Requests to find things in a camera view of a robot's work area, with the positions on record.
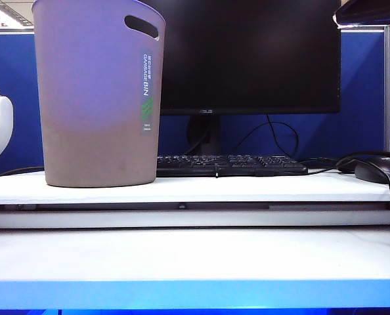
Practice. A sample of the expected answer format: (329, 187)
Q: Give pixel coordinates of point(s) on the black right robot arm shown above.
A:
(372, 11)

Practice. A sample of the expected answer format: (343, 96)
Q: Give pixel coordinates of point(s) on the black monitor stand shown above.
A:
(204, 131)

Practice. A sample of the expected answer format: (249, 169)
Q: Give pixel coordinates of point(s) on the black computer keyboard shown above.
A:
(257, 164)

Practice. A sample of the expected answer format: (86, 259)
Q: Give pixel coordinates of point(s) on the black computer monitor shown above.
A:
(247, 49)

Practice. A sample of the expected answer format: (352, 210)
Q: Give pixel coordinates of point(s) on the grey plastic garbage bin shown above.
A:
(83, 98)

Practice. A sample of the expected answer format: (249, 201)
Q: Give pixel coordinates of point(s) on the blue office partition panel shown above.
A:
(356, 82)

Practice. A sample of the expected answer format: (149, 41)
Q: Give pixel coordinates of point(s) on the black computer mouse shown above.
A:
(382, 167)

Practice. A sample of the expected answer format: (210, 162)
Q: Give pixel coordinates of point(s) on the fluorescent ceiling light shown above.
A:
(1, 14)

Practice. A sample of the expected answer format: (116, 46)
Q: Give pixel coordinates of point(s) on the grey metal partition post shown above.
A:
(387, 98)

